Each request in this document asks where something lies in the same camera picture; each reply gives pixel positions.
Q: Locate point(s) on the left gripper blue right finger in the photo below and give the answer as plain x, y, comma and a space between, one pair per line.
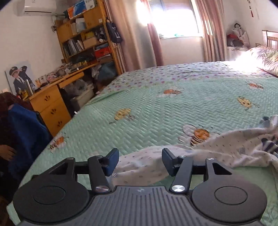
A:
179, 167

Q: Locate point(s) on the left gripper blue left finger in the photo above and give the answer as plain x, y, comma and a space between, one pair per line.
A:
101, 167

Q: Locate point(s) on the white dotted baby garment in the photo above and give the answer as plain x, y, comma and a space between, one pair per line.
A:
251, 147

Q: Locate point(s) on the person's left hand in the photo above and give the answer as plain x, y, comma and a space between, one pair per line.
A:
7, 152

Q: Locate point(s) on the green quilted bee bedspread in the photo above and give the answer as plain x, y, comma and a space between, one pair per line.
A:
147, 108

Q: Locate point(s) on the wooden desk with drawers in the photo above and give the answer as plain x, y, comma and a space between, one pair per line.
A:
48, 102

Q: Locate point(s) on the pilot children poster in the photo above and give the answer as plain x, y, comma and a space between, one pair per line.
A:
17, 74

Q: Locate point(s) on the pink curtain left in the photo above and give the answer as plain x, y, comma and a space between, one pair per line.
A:
140, 46

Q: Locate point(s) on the pink curtain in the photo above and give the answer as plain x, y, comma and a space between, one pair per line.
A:
211, 13
140, 46

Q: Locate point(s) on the wooden bookshelf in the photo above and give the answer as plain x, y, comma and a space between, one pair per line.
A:
84, 37

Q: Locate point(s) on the dark hanging tote bag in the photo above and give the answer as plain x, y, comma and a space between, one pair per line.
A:
113, 32

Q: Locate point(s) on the nightstand clutter with plush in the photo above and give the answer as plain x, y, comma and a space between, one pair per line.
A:
237, 42

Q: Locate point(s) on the floral folded duvet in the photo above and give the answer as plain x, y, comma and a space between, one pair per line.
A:
264, 58

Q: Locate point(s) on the wooden bed headboard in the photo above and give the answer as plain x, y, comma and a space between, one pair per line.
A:
270, 39

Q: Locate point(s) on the pink curtain right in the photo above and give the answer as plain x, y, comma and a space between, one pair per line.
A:
211, 13

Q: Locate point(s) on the white wall air conditioner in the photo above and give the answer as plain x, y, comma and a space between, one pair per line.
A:
36, 7

